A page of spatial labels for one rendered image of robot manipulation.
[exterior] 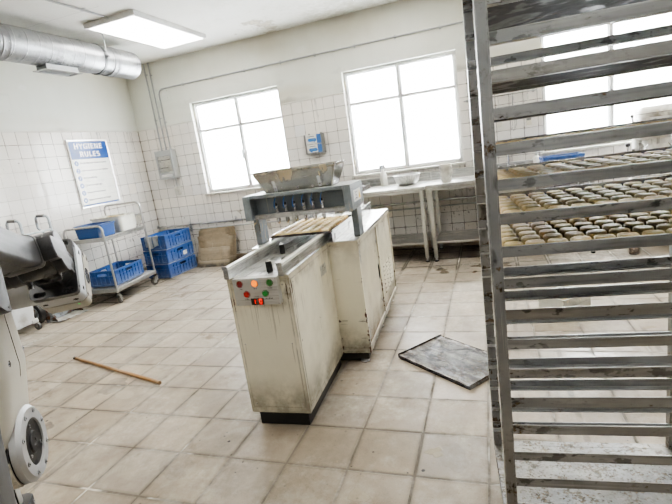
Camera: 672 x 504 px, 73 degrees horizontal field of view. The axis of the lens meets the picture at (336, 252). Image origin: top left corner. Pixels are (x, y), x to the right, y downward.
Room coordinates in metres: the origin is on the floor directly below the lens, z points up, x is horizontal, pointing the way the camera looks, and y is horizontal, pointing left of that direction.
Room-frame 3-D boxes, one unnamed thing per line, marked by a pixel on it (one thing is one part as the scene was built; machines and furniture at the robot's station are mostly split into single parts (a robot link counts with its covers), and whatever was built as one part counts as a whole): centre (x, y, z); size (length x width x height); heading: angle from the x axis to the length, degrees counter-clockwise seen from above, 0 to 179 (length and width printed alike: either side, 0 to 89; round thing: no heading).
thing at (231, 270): (3.12, 0.27, 0.87); 2.01 x 0.03 x 0.07; 163
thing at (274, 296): (2.14, 0.41, 0.77); 0.24 x 0.04 x 0.14; 73
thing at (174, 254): (6.46, 2.39, 0.30); 0.60 x 0.40 x 0.20; 160
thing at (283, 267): (3.04, -0.01, 0.87); 2.01 x 0.03 x 0.07; 163
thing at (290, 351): (2.49, 0.31, 0.45); 0.70 x 0.34 x 0.90; 163
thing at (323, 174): (2.97, 0.16, 1.25); 0.56 x 0.29 x 0.14; 73
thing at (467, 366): (2.61, -0.64, 0.01); 0.60 x 0.40 x 0.03; 32
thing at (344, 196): (2.97, 0.16, 1.01); 0.72 x 0.33 x 0.34; 73
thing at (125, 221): (5.76, 2.73, 0.89); 0.44 x 0.36 x 0.20; 79
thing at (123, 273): (5.59, 2.77, 0.28); 0.56 x 0.38 x 0.20; 168
